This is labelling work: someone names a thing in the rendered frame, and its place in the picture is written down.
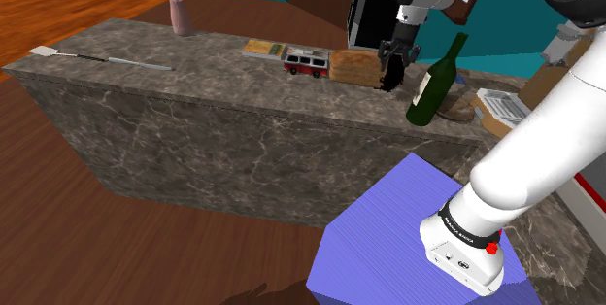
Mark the black refrigerator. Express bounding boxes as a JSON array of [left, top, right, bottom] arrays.
[[346, 0, 405, 51]]

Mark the yellow green flat book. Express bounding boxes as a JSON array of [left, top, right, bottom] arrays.
[[241, 38, 288, 62]]

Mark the brown cardboard box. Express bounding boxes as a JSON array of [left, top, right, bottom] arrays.
[[518, 37, 594, 112]]

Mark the brown bread loaf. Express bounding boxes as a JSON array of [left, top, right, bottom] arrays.
[[328, 48, 387, 89]]

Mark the brown round flat loaf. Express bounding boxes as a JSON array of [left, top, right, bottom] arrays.
[[435, 92, 477, 123]]

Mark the purple robot stand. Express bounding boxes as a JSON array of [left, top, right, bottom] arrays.
[[306, 152, 544, 305]]

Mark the red and white toy bus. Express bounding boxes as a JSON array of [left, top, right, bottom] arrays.
[[283, 48, 330, 80]]

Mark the white spatula with grey handle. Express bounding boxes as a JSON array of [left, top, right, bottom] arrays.
[[28, 45, 175, 73]]

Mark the pink bottle with teal cap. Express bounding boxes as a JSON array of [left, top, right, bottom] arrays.
[[166, 0, 194, 37]]

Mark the tan box with white insert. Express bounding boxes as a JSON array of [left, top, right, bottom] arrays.
[[470, 87, 532, 140]]

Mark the brown wooden frame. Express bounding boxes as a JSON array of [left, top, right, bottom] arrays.
[[442, 0, 485, 27]]

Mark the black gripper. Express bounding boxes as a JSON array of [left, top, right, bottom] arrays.
[[378, 21, 423, 72]]

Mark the black rounded object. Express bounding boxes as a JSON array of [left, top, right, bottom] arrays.
[[377, 55, 406, 93]]

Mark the dark green wine bottle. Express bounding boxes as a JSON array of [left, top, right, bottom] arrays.
[[405, 31, 470, 128]]

